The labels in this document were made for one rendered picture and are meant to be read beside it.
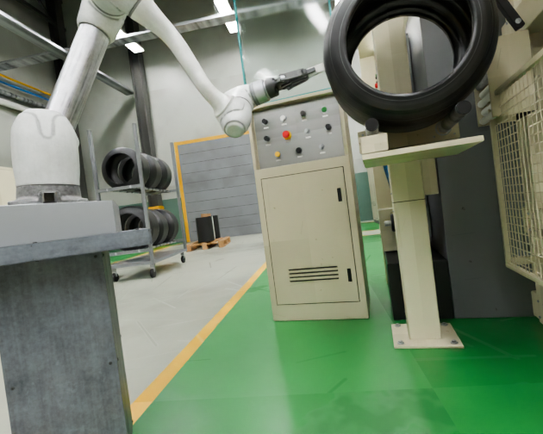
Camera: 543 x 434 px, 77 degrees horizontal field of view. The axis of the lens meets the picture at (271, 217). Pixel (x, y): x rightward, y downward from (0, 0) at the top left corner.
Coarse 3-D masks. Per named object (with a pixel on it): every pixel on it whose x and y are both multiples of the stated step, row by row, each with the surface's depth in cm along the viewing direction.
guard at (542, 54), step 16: (528, 64) 102; (512, 80) 114; (528, 96) 107; (528, 128) 109; (496, 144) 137; (496, 160) 139; (528, 160) 112; (496, 176) 140; (512, 176) 126; (528, 192) 115; (512, 208) 129; (512, 224) 132; (512, 256) 135; (528, 272) 122
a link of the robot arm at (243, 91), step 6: (246, 84) 137; (228, 90) 138; (234, 90) 135; (240, 90) 134; (246, 90) 135; (240, 96) 132; (246, 96) 133; (252, 96) 135; (252, 102) 136; (252, 108) 136
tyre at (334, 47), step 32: (352, 0) 115; (384, 0) 135; (416, 0) 133; (448, 0) 127; (480, 0) 105; (352, 32) 140; (448, 32) 131; (480, 32) 105; (480, 64) 107; (352, 96) 118; (384, 96) 114; (416, 96) 111; (448, 96) 110; (384, 128) 129; (416, 128) 128
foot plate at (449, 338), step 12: (396, 324) 168; (444, 324) 162; (396, 336) 157; (408, 336) 155; (444, 336) 151; (456, 336) 149; (396, 348) 147; (408, 348) 145; (420, 348) 144; (432, 348) 143
